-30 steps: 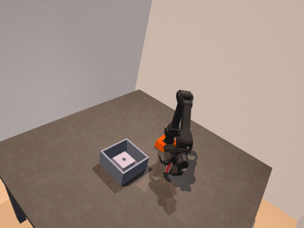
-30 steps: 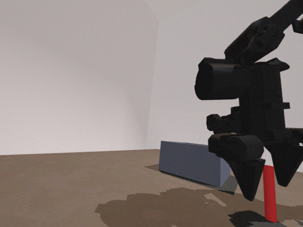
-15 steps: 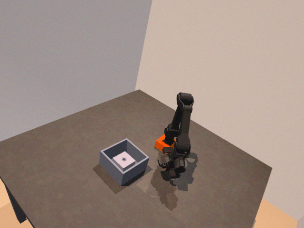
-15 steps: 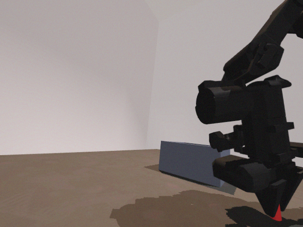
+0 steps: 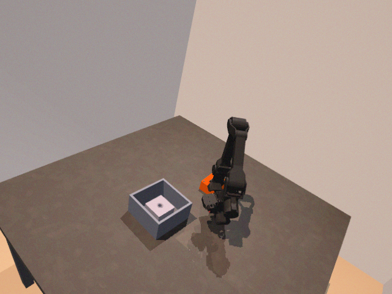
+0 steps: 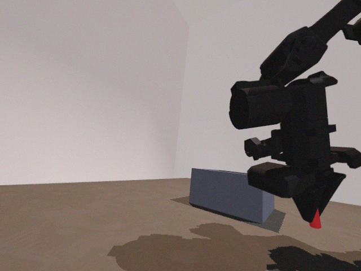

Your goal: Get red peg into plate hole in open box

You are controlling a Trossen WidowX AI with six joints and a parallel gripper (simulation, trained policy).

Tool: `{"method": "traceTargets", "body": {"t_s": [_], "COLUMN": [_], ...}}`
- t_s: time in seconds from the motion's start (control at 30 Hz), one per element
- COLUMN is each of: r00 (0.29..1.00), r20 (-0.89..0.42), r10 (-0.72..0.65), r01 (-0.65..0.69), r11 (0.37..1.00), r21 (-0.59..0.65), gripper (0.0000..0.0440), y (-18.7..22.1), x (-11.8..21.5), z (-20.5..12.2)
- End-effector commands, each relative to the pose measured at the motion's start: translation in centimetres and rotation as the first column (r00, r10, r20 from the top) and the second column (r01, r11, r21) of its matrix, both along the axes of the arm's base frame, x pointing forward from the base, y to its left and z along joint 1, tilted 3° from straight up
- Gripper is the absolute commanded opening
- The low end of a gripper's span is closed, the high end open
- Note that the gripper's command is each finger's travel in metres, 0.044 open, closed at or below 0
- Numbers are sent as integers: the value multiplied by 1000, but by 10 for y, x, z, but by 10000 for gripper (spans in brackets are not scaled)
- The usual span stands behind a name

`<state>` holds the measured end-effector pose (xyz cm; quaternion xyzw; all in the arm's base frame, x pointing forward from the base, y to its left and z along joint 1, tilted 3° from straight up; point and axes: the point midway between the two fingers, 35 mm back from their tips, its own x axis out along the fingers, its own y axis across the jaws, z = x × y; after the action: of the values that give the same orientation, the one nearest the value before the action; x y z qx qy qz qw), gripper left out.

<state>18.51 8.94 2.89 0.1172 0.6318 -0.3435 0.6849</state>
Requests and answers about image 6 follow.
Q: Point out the red peg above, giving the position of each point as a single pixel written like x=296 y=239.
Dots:
x=316 y=224

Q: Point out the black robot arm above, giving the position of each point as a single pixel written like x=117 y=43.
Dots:
x=268 y=102

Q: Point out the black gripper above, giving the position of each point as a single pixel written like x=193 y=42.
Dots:
x=307 y=176

